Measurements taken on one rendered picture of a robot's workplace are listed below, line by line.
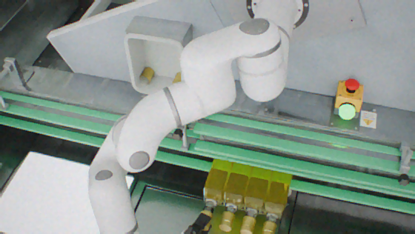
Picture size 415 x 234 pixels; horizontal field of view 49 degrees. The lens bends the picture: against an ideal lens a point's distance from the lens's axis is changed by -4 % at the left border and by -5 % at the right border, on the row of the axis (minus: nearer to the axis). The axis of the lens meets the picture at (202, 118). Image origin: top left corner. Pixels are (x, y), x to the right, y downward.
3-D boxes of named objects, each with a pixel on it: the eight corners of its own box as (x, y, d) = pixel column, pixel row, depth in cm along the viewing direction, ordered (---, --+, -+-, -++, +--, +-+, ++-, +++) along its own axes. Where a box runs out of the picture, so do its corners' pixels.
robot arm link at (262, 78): (251, 61, 109) (238, 108, 99) (242, 13, 101) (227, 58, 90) (293, 61, 106) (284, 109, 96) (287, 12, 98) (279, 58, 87)
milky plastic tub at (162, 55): (143, 73, 150) (133, 92, 145) (133, 15, 134) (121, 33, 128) (195, 82, 147) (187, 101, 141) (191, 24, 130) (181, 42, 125)
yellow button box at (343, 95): (335, 96, 134) (333, 114, 129) (339, 77, 129) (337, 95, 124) (359, 101, 133) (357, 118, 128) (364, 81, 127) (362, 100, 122)
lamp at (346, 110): (338, 112, 128) (336, 120, 126) (340, 101, 125) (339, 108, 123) (353, 115, 127) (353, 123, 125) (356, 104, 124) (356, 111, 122)
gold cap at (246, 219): (256, 218, 124) (253, 232, 121) (255, 224, 127) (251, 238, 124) (244, 214, 125) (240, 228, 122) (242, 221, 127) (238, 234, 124)
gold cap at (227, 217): (222, 216, 129) (218, 229, 126) (222, 209, 126) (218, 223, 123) (235, 219, 128) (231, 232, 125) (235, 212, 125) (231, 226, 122)
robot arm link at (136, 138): (161, 78, 99) (97, 103, 98) (173, 97, 87) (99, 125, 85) (182, 135, 104) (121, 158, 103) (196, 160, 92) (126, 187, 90)
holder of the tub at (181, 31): (147, 84, 155) (138, 101, 150) (135, 15, 134) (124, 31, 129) (196, 93, 151) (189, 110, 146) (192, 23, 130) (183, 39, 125)
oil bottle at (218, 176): (221, 149, 146) (201, 206, 133) (221, 137, 142) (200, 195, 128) (238, 152, 145) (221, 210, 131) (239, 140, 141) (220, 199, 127)
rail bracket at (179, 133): (188, 129, 143) (174, 161, 135) (184, 88, 131) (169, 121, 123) (197, 130, 142) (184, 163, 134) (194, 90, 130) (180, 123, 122)
